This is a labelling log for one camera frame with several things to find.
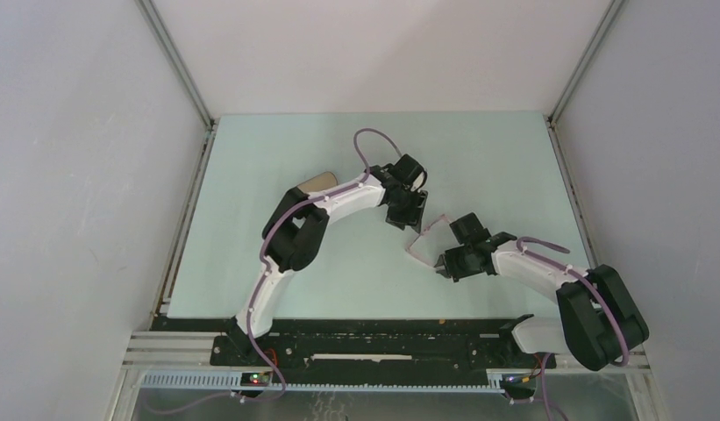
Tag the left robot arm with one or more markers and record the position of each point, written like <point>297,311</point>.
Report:
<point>293,235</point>

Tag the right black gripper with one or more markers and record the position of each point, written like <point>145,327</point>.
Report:
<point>449,259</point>

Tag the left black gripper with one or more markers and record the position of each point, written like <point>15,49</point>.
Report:
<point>414,217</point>

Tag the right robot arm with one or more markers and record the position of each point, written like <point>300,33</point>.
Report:
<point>598,323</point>

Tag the black glasses case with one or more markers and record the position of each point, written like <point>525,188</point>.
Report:
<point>324,181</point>

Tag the pink transparent sunglasses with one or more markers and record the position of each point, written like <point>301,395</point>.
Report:
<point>431,242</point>

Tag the grey cable duct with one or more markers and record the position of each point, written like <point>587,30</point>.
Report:
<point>231,381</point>

